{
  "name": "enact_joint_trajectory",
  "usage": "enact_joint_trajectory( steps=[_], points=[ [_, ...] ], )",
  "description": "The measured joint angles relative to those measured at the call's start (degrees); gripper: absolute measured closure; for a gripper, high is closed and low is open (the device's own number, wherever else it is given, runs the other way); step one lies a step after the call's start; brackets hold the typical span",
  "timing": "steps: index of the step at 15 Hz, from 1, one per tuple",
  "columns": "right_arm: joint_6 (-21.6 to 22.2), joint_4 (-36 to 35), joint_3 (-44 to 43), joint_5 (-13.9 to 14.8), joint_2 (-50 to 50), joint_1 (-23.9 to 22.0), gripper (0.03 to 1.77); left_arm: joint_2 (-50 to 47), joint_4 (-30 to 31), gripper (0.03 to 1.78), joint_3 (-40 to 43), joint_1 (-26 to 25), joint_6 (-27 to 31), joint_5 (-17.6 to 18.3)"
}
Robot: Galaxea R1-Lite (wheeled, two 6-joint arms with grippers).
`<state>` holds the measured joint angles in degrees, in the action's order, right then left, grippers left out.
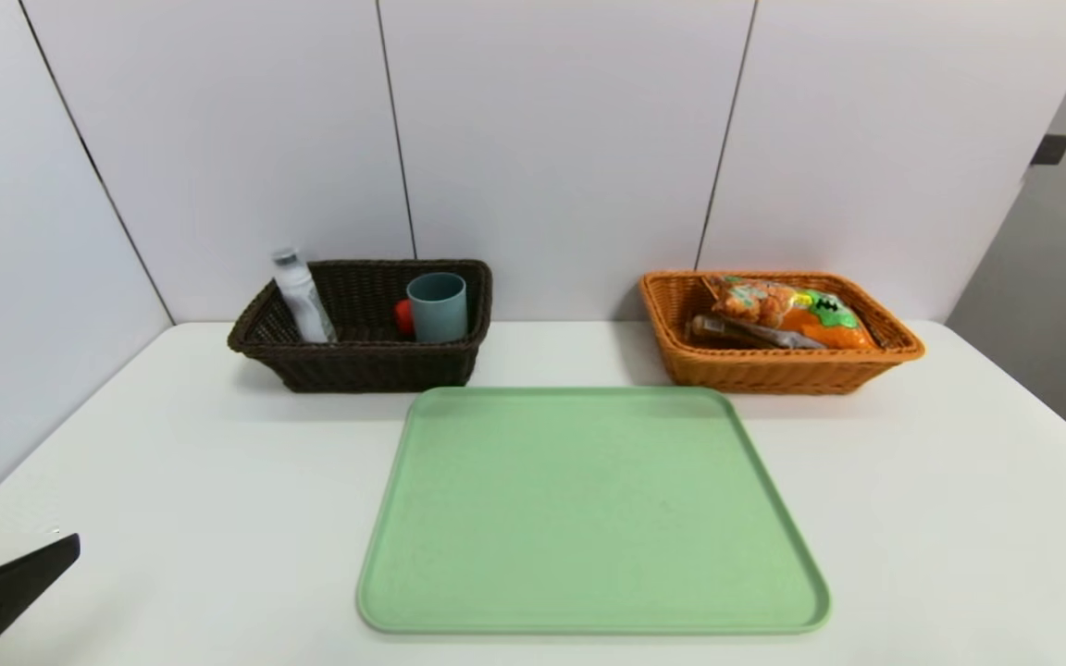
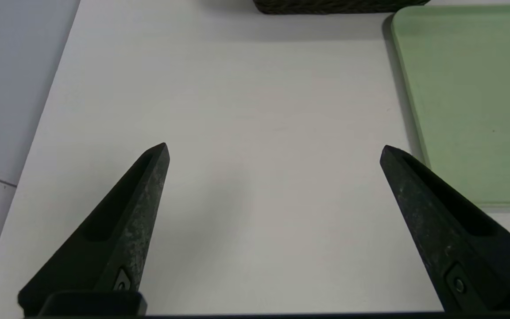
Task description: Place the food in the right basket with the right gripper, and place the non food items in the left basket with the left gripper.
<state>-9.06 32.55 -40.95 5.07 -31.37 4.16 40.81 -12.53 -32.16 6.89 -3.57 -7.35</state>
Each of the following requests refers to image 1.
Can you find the blue-grey plastic cup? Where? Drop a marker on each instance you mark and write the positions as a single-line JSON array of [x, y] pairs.
[[439, 314]]

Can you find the clear-wrapped brown snack pack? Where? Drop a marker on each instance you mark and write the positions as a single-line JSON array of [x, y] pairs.
[[737, 331]]

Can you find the dark brown wicker basket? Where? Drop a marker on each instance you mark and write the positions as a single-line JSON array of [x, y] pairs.
[[376, 365]]

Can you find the orange snack bag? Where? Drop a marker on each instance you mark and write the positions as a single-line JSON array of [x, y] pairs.
[[774, 303]]

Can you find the dark wall-mounted bracket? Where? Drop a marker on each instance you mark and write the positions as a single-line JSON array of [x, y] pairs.
[[1049, 150]]

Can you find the light green plastic tray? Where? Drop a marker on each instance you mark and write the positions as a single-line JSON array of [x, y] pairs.
[[588, 536]]

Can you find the clear bottle with grey cap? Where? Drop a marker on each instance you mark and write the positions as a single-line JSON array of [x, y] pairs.
[[303, 301]]

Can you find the red rubber duck toy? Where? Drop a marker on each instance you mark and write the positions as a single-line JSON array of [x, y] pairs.
[[402, 317]]

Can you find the orange wicker basket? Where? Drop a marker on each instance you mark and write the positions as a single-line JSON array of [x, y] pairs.
[[820, 375]]

